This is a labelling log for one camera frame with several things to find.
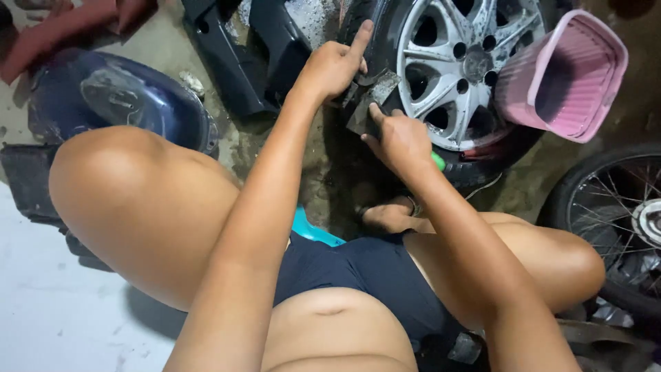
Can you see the person's leg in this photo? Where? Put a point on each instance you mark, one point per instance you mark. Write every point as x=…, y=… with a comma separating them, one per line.
x=547, y=258
x=144, y=206

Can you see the person's left leg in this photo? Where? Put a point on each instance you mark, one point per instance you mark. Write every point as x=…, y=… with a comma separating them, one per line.
x=144, y=206

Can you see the dark blue shorts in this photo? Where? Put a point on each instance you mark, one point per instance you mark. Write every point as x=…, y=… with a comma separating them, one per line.
x=361, y=274

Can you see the person's left hand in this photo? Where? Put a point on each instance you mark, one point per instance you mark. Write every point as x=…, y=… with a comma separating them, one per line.
x=328, y=70

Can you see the white crumpled rag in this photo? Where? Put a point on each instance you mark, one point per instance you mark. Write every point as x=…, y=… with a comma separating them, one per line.
x=192, y=81

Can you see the person's bare torso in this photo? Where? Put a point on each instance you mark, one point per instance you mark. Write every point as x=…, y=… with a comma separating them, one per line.
x=330, y=330

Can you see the person's right hand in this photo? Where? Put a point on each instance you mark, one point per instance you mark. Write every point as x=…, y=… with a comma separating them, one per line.
x=403, y=144

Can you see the car wheel with silver rim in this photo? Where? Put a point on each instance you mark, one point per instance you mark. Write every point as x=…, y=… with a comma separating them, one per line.
x=444, y=31

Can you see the person's right leg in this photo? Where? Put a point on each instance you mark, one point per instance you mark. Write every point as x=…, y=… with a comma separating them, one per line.
x=547, y=258

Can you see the person's right foot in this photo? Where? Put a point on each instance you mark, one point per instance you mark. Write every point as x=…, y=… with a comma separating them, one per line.
x=387, y=214

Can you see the black plastic fairing panel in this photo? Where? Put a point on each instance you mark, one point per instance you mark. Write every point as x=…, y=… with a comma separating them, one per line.
x=227, y=67
x=281, y=41

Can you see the blue plastic stool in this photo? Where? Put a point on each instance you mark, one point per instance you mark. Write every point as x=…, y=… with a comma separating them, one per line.
x=310, y=230

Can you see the pink plastic basket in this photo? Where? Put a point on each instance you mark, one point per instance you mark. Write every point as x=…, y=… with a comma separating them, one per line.
x=568, y=77

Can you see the blue motorcycle body panel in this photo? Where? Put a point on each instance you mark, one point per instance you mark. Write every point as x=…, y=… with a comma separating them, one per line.
x=129, y=98

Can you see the black rubber piece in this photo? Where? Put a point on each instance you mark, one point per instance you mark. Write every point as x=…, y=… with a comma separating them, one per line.
x=369, y=103

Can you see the spoked motorcycle wheel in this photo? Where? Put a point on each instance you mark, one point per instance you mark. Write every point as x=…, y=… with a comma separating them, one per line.
x=614, y=206

